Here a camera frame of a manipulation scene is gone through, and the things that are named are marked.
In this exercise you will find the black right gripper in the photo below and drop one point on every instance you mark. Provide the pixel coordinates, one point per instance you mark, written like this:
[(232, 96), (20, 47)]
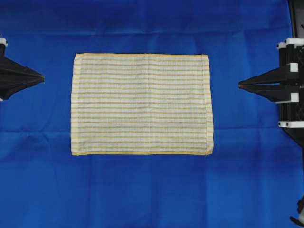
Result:
[(289, 94)]

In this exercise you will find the black white clamp object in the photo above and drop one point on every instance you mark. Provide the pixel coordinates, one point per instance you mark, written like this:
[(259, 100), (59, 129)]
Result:
[(300, 209)]

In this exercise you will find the blue table cloth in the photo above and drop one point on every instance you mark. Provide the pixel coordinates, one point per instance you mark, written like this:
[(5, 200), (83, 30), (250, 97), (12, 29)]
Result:
[(253, 178)]

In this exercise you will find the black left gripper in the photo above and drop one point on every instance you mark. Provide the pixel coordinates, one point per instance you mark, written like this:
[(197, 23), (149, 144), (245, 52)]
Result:
[(11, 68)]

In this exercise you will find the yellow white striped towel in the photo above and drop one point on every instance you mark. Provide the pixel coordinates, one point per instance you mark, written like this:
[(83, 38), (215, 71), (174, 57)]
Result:
[(141, 104)]

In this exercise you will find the aluminium frame rail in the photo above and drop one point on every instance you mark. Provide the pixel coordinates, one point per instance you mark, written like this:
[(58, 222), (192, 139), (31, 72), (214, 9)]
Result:
[(296, 9)]

